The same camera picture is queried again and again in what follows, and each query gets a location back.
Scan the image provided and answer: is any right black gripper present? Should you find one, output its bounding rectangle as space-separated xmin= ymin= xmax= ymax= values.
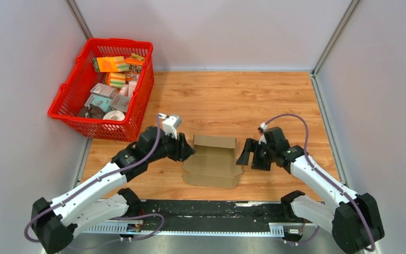
xmin=235 ymin=138 xmax=275 ymax=171

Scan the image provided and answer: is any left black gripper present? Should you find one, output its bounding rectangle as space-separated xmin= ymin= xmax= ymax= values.
xmin=147 ymin=129 xmax=196 ymax=164

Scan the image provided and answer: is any brown cardboard box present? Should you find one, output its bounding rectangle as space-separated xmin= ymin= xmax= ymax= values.
xmin=182 ymin=134 xmax=243 ymax=189

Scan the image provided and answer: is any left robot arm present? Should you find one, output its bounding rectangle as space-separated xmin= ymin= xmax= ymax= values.
xmin=24 ymin=126 xmax=196 ymax=253

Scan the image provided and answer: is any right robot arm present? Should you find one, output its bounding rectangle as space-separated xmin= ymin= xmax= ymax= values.
xmin=236 ymin=127 xmax=385 ymax=253

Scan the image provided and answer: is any grey pink box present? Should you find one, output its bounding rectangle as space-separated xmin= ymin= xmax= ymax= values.
xmin=110 ymin=94 xmax=131 ymax=113

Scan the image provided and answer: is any teal patterned box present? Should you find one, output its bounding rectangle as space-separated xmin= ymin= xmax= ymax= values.
xmin=84 ymin=94 xmax=112 ymax=113

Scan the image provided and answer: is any orange box in basket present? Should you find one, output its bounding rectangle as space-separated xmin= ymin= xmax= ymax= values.
xmin=93 ymin=56 xmax=130 ymax=72

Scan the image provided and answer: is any white tape roll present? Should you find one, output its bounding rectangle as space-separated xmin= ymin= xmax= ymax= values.
xmin=103 ymin=110 xmax=125 ymax=121

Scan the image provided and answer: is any striped sponge pack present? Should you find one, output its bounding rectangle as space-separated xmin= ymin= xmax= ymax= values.
xmin=105 ymin=72 xmax=126 ymax=89

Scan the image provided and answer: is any red plastic basket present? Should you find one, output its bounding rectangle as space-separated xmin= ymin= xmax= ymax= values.
xmin=48 ymin=38 xmax=154 ymax=142

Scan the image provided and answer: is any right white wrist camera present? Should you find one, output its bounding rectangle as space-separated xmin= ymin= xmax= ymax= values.
xmin=258 ymin=122 xmax=267 ymax=144

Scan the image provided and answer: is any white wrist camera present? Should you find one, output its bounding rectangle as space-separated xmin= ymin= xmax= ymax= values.
xmin=158 ymin=113 xmax=182 ymax=140
xmin=258 ymin=122 xmax=267 ymax=144

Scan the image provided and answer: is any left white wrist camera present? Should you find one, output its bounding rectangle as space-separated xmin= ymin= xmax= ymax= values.
xmin=158 ymin=113 xmax=182 ymax=140

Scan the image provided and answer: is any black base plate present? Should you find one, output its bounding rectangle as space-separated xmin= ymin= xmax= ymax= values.
xmin=123 ymin=199 xmax=304 ymax=233

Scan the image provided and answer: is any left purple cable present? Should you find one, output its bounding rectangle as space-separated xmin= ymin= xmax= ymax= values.
xmin=23 ymin=114 xmax=165 ymax=243

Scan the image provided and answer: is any purple cable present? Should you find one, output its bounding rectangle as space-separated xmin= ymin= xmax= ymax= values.
xmin=259 ymin=113 xmax=377 ymax=253
xmin=23 ymin=114 xmax=165 ymax=243

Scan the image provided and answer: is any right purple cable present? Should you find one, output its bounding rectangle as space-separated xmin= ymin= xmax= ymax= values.
xmin=259 ymin=113 xmax=377 ymax=253

